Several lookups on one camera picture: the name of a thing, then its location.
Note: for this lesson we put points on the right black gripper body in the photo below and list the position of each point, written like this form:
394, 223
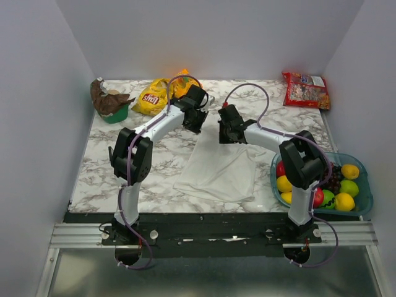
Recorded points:
224, 137

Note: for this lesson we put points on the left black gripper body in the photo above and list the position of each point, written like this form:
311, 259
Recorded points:
195, 125

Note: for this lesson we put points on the white cloth garment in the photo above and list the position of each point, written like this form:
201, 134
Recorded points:
219, 172

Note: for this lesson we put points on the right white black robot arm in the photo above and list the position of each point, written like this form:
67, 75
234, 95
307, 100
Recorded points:
303, 160

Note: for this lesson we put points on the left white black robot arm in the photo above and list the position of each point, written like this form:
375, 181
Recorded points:
131, 158

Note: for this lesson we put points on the black brooch display box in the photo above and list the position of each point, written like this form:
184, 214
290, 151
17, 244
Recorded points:
110, 153

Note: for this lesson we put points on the orange snack bag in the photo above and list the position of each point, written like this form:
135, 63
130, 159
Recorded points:
181, 85

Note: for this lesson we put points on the yellow chips bag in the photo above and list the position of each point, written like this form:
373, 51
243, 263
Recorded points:
153, 98

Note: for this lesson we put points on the red dragon fruit toy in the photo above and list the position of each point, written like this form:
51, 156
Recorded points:
280, 169

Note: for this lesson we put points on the red snack bag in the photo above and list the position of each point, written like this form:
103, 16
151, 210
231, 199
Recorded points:
308, 91

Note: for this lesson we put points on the yellow fruit front left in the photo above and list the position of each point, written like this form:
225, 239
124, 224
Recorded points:
283, 184

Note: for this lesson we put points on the green bowl with brown paper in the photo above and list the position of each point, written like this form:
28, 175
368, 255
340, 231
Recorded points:
110, 105

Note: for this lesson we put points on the yellow lemon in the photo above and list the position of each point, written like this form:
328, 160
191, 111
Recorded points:
286, 197
350, 171
344, 202

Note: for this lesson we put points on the red apple toy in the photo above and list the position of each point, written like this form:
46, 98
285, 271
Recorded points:
318, 198

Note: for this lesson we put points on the dark purple grape bunch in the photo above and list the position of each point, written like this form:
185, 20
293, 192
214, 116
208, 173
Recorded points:
334, 183

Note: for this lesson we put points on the green fruit with black squiggle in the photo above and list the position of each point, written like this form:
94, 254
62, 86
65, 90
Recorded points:
329, 200

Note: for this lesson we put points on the yellow lemon back right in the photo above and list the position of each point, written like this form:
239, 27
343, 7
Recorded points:
350, 171

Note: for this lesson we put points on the green lime toy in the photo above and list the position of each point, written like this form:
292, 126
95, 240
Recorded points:
349, 187

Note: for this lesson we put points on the yellow lemon front right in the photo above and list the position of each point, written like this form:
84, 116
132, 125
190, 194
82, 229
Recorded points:
344, 202

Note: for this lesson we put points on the teal plastic fruit basket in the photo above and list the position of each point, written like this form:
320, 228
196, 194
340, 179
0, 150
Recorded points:
364, 200

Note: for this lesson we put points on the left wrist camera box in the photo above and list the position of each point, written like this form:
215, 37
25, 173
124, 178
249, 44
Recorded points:
210, 102

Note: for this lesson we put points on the aluminium frame profile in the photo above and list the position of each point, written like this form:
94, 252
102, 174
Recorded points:
346, 263

